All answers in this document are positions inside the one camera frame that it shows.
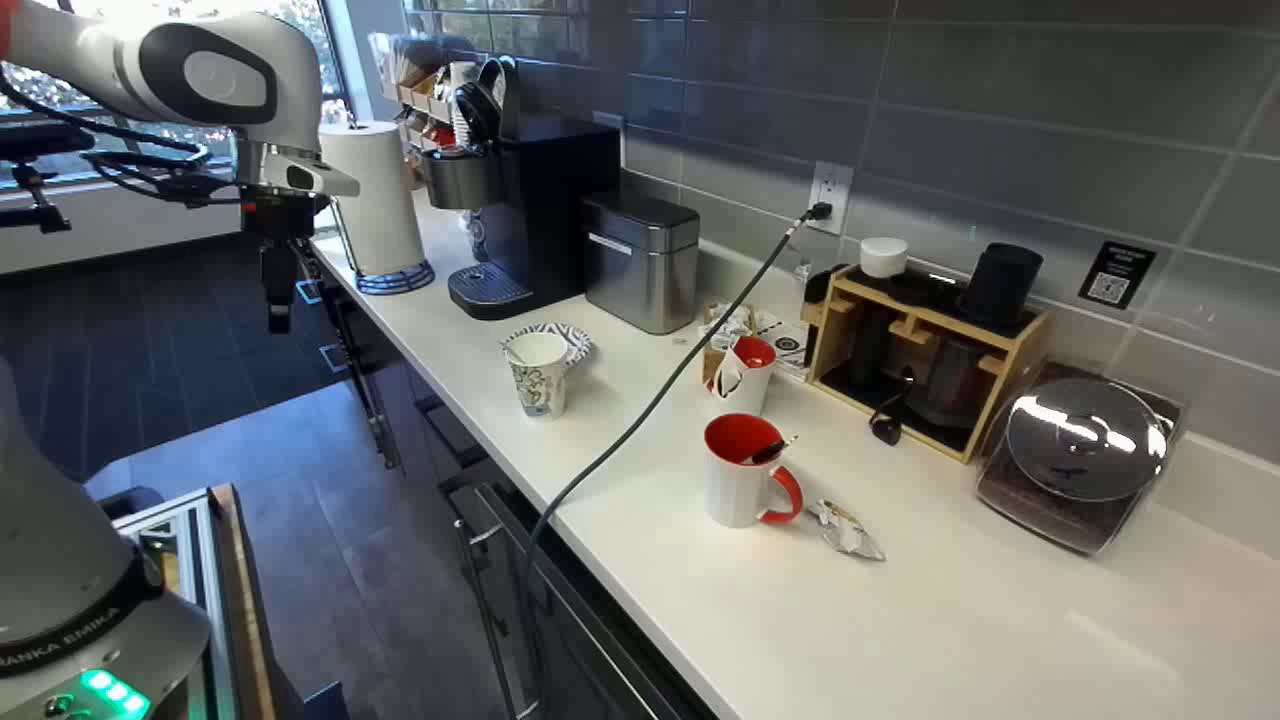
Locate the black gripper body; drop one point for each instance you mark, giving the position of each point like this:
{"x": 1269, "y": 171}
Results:
{"x": 281, "y": 226}

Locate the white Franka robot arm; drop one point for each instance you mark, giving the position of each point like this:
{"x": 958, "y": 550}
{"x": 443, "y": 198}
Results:
{"x": 203, "y": 81}

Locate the patterned paper cup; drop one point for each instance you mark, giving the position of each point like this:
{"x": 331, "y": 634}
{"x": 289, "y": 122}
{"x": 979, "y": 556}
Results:
{"x": 539, "y": 373}

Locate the small white cup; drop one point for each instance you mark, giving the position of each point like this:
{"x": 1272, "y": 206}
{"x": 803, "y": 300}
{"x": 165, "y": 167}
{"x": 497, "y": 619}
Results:
{"x": 881, "y": 257}

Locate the white paper towel roll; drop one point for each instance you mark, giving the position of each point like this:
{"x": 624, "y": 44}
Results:
{"x": 373, "y": 201}

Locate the paper towel holder base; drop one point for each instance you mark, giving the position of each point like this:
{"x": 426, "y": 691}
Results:
{"x": 396, "y": 283}

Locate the black coffee machine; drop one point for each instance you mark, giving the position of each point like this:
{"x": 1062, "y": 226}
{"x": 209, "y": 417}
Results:
{"x": 553, "y": 201}

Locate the dark counter cabinet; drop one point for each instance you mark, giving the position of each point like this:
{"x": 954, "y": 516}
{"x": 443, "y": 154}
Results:
{"x": 443, "y": 533}

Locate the stainless steel canister box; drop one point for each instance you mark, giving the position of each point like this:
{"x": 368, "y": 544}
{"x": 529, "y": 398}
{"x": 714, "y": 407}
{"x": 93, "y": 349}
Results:
{"x": 640, "y": 264}

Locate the small white red mug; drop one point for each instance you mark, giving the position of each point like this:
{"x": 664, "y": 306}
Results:
{"x": 744, "y": 373}

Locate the large white red mug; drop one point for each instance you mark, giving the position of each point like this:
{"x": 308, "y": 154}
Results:
{"x": 743, "y": 472}

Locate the crumpled clear wrapper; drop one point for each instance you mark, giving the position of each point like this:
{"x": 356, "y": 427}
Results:
{"x": 841, "y": 524}

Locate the black scoop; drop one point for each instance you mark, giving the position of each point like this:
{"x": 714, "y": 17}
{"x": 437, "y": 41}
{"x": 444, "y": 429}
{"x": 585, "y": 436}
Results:
{"x": 886, "y": 427}

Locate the wooden organizer box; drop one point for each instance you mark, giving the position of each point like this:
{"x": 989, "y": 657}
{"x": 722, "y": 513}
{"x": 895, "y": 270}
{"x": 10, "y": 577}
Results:
{"x": 922, "y": 362}

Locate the black cylinder container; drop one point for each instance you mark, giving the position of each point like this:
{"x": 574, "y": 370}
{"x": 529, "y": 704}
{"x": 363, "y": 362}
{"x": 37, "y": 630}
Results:
{"x": 1002, "y": 285}

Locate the black QR code sign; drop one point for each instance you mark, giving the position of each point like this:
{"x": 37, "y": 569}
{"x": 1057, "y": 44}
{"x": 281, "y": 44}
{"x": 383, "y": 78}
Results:
{"x": 1119, "y": 275}

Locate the black camera tripod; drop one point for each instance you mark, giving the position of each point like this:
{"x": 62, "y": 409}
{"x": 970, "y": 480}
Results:
{"x": 35, "y": 167}

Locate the aluminium frame cart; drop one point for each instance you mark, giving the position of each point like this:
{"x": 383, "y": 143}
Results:
{"x": 203, "y": 585}

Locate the white wall outlet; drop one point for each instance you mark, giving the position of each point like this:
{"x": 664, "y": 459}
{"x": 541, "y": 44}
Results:
{"x": 831, "y": 194}

